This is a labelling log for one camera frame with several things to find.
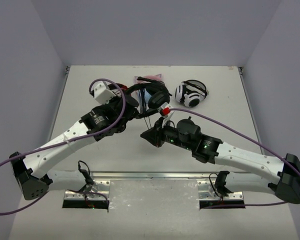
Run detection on blue pink cat-ear headphones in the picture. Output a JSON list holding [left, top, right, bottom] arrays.
[[133, 73, 164, 103]]

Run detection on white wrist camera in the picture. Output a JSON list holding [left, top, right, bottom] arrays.
[[92, 81, 116, 105], [157, 103, 174, 127]]

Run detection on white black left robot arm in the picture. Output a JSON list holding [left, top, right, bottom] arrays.
[[11, 95, 139, 201]]

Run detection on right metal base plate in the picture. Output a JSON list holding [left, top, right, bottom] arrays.
[[197, 178, 244, 201]]

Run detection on metal base plate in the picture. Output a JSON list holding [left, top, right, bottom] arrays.
[[197, 178, 244, 201], [63, 178, 111, 201]]

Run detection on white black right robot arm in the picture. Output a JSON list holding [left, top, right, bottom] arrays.
[[140, 118, 300, 204]]

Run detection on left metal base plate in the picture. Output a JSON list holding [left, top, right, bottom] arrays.
[[63, 178, 111, 201]]

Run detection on aluminium table edge rail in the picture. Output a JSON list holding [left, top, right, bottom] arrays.
[[49, 170, 262, 180]]

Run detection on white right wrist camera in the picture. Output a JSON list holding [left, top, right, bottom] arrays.
[[157, 103, 174, 127]]

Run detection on white black striped headphones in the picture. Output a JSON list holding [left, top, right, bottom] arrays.
[[174, 79, 208, 108]]

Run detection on black headset with microphone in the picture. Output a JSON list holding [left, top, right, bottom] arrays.
[[125, 76, 172, 119]]

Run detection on red black headphones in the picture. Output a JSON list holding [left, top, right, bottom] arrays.
[[107, 83, 128, 97]]

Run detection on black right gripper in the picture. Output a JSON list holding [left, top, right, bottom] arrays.
[[140, 118, 193, 152]]

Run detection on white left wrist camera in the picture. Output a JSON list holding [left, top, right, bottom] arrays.
[[92, 81, 116, 105]]

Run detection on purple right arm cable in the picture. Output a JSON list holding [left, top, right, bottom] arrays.
[[168, 107, 300, 210]]

